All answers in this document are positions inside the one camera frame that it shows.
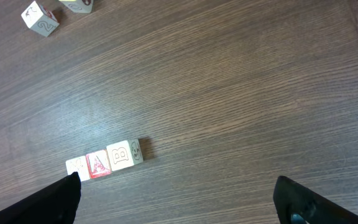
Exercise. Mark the yellow edged B block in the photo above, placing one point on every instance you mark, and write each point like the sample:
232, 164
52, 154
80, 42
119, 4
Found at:
124, 154

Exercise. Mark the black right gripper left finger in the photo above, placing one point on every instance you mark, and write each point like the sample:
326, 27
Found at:
56, 203

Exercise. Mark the yellow wooden block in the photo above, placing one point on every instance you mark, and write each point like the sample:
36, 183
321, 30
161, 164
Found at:
78, 6

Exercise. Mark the red A letter block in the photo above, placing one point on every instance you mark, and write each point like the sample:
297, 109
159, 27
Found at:
98, 164

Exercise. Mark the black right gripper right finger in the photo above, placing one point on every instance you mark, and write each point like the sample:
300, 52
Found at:
296, 203

